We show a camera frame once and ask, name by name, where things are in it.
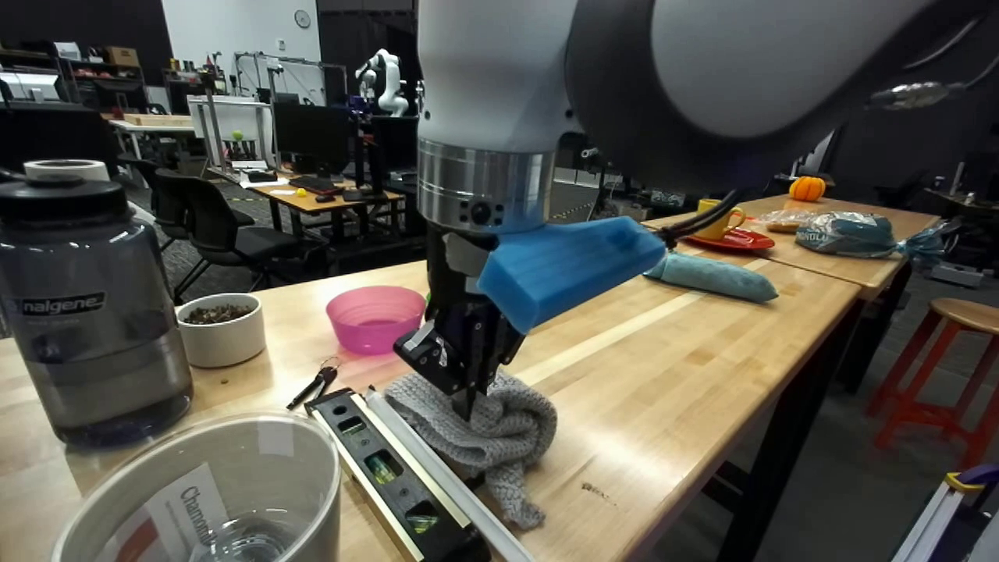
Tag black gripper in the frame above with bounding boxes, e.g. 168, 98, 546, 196
392, 228, 527, 421

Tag grey knitted cotton cloth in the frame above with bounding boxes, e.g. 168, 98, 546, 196
385, 368, 563, 534

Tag folded teal cloth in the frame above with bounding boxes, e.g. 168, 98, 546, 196
643, 249, 781, 307

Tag pink plastic bowl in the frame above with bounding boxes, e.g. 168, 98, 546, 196
325, 283, 432, 358

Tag black spirit level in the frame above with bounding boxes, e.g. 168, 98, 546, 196
308, 386, 493, 562

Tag black marker pen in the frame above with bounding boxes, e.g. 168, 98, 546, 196
284, 362, 339, 416

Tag large white plastic tub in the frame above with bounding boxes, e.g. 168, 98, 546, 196
49, 412, 344, 562

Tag background wooden desk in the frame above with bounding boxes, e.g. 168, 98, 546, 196
220, 166, 407, 249

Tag wooden workbench black legs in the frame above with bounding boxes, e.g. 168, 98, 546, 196
643, 190, 938, 397
0, 217, 868, 562

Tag small white ceramic bowl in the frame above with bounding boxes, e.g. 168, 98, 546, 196
171, 291, 269, 372

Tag black office chair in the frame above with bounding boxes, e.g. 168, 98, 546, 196
153, 169, 307, 303

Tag yellow mug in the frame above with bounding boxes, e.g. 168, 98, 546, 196
695, 196, 749, 244

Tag red plate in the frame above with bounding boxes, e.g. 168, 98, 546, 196
679, 228, 781, 260

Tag small tan object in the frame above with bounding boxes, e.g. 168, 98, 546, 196
766, 210, 812, 234

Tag small orange pumpkin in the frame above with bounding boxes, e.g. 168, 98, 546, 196
788, 173, 829, 206

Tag clear bag of blue cloths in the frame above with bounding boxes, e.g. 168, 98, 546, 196
793, 210, 899, 261

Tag wooden stool red legs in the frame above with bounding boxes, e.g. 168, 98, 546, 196
872, 294, 999, 463

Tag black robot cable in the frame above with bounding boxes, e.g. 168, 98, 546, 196
662, 185, 754, 249

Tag aluminium frame rail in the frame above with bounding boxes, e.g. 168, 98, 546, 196
891, 463, 999, 562

